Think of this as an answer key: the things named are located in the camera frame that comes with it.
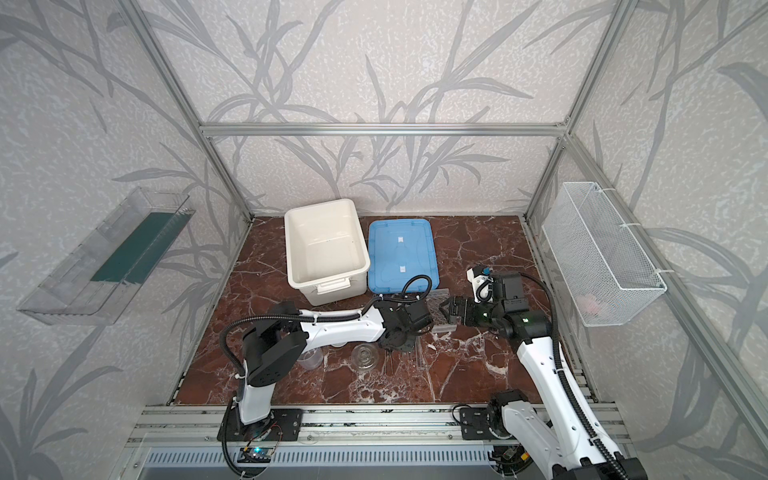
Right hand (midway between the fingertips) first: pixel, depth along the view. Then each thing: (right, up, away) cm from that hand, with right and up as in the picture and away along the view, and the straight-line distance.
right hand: (456, 298), depth 78 cm
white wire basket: (+28, +8, -17) cm, 34 cm away
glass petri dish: (-24, -16, +1) cm, 29 cm away
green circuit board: (-50, -37, -7) cm, 62 cm away
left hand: (-12, -13, +9) cm, 20 cm away
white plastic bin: (-43, +11, +32) cm, 55 cm away
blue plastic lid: (-16, +12, +33) cm, 38 cm away
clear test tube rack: (-5, -5, -3) cm, 7 cm away
